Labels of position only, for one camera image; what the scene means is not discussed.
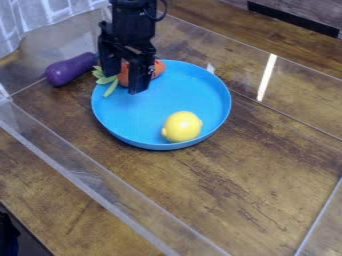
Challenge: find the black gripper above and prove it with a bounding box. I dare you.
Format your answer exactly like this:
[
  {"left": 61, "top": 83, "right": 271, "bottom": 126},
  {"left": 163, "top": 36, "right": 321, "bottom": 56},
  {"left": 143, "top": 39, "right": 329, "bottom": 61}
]
[{"left": 98, "top": 0, "right": 158, "bottom": 95}]

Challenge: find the orange toy carrot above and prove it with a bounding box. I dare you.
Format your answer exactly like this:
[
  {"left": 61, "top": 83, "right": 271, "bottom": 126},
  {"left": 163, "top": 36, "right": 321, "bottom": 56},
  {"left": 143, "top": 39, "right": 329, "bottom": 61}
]
[{"left": 92, "top": 60, "right": 166, "bottom": 98}]

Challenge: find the blue round tray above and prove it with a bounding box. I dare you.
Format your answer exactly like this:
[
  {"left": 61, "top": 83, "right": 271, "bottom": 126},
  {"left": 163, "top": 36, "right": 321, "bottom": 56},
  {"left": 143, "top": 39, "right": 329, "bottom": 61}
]
[{"left": 91, "top": 60, "right": 232, "bottom": 151}]

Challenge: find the purple toy eggplant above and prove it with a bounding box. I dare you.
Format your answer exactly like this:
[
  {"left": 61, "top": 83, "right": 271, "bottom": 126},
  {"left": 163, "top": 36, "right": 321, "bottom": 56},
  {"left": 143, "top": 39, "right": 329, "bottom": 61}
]
[{"left": 45, "top": 52, "right": 98, "bottom": 87}]

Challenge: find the yellow toy lemon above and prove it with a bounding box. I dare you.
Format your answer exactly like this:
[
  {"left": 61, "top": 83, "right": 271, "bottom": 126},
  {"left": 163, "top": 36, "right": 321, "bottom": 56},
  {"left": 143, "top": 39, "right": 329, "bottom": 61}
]
[{"left": 162, "top": 111, "right": 203, "bottom": 142}]

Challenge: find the white grid curtain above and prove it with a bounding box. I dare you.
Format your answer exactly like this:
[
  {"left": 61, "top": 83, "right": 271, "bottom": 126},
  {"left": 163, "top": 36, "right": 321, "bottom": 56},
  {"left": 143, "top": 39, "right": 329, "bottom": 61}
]
[{"left": 0, "top": 0, "right": 110, "bottom": 59}]

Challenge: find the clear acrylic enclosure wall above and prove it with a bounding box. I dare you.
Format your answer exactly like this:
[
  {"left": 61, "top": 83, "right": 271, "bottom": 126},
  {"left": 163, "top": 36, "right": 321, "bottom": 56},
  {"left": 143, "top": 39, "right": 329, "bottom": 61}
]
[{"left": 0, "top": 6, "right": 342, "bottom": 256}]

